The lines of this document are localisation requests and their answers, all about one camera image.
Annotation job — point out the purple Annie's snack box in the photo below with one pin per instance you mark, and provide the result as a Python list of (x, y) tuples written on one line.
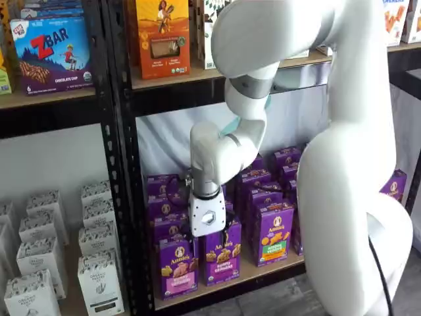
[(394, 187)]

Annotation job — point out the white mint chocolate thins box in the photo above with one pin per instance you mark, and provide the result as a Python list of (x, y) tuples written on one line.
[(207, 59)]

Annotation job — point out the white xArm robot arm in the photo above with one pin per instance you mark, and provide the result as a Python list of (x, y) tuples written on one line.
[(345, 164)]

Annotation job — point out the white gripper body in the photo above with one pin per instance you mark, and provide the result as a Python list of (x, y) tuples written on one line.
[(200, 210)]

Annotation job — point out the orange cracker box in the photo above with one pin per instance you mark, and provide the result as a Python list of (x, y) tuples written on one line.
[(164, 42)]

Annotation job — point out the purple Annie's box pink patch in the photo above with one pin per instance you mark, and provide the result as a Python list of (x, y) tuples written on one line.
[(179, 270), (161, 186), (171, 227), (164, 207)]

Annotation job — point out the blue Zbar box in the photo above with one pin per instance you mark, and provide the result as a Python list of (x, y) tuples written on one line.
[(52, 56), (49, 10)]

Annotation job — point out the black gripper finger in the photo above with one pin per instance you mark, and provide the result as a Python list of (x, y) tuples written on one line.
[(227, 235)]

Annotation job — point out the white Organic Pantry box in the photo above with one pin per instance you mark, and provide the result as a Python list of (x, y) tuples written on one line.
[(95, 192), (41, 256), (46, 204), (29, 296), (100, 283), (37, 227), (5, 250), (6, 212), (97, 212), (97, 237)]

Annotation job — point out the black metal shelving rack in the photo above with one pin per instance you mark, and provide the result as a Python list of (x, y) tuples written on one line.
[(49, 118), (171, 102)]

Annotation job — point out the blue pretzel crackers box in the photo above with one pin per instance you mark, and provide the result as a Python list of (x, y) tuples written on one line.
[(393, 23)]

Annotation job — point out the white and red cracker box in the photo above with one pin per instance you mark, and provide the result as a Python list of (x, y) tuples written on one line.
[(415, 19)]

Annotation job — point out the yellow snack box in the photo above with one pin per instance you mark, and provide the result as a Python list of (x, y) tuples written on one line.
[(4, 79)]

